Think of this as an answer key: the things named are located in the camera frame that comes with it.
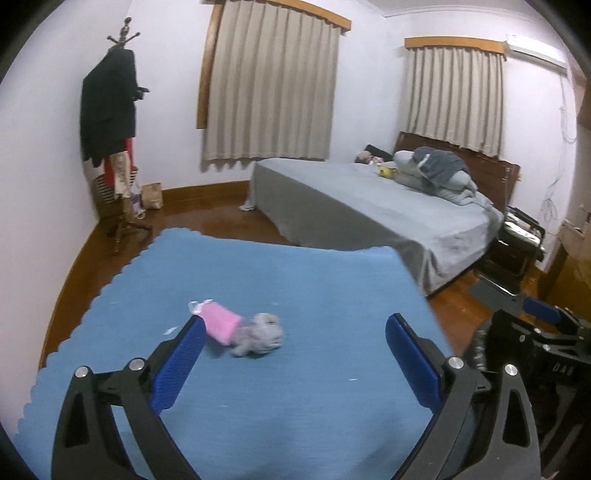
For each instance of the wide beige curtain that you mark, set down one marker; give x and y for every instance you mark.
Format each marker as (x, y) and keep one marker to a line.
(272, 87)

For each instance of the pink and grey sock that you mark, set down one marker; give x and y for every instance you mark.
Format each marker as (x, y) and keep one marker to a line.
(219, 323)

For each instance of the yellow toy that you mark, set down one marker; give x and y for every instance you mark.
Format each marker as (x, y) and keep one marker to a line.
(387, 172)

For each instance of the brown wooden wardrobe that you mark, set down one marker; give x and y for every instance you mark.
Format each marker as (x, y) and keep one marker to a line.
(579, 286)

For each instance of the folded light grey quilt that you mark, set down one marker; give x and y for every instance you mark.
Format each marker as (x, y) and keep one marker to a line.
(457, 191)

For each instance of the black pillow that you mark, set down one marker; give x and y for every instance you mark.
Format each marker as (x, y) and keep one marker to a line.
(378, 152)

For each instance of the narrow beige curtain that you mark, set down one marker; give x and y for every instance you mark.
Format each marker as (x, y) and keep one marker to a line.
(455, 101)

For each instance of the red and patterned clothes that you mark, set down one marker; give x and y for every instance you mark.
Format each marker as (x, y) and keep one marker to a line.
(117, 170)

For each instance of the bed with grey sheet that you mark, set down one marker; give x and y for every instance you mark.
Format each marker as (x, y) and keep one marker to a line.
(351, 207)

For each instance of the striped woven basket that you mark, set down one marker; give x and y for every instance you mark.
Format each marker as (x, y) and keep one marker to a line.
(101, 194)

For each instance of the pink plush toy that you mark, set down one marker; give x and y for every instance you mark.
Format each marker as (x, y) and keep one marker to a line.
(367, 159)

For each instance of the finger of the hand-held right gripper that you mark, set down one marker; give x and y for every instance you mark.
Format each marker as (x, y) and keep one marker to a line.
(512, 332)
(542, 310)

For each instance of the grey floor mat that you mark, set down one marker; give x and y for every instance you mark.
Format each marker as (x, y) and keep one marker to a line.
(494, 297)

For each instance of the white air conditioner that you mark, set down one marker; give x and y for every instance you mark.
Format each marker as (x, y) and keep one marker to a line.
(535, 51)

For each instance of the wooden coat rack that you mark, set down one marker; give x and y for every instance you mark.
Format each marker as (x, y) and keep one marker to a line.
(122, 37)

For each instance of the small white plastic bag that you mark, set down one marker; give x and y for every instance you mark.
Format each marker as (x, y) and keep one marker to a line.
(137, 205)

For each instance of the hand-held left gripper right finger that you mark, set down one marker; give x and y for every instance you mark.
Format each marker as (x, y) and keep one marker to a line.
(413, 360)

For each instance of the long wooden curtain pelmet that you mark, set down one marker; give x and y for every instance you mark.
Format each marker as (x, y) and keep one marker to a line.
(300, 11)

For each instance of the wooden window frame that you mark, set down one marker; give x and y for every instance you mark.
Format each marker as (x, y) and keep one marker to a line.
(207, 69)

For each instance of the white paper scrap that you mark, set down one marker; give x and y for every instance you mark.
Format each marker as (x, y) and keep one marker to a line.
(171, 330)

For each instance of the short wooden curtain pelmet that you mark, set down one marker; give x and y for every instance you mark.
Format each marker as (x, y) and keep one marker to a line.
(455, 45)

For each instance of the black metal chair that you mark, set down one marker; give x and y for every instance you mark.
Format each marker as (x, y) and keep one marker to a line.
(512, 249)

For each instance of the black coat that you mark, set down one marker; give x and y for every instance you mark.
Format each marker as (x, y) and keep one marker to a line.
(108, 106)

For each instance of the grey tissue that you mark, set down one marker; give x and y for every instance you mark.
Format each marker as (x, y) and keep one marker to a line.
(258, 334)

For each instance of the dark grey blanket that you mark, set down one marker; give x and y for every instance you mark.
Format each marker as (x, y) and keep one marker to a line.
(441, 164)

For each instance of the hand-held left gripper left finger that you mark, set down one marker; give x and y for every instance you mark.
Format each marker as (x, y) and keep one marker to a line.
(178, 364)

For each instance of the dark wooden headboard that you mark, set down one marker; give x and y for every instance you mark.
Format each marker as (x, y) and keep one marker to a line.
(494, 173)

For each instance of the brown paper bag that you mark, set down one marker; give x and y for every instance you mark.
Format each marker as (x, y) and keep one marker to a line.
(152, 196)

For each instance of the blue foam mat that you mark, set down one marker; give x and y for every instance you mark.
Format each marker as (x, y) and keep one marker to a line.
(300, 286)

